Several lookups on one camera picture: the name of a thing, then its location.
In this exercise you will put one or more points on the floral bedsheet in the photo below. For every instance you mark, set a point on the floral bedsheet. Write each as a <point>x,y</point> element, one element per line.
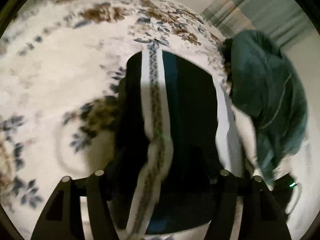
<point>62,80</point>

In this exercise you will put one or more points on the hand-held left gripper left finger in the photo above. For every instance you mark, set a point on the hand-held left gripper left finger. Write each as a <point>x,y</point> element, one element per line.
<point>97,192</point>

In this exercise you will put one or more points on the grey-green curtain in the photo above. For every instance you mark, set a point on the grey-green curtain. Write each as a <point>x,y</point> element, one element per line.
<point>252,7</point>

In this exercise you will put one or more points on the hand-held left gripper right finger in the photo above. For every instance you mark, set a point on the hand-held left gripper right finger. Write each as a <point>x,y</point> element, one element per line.
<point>225,192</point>

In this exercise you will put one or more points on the striped knit sweater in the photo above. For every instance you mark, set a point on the striped knit sweater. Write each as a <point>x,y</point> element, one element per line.
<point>190,105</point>

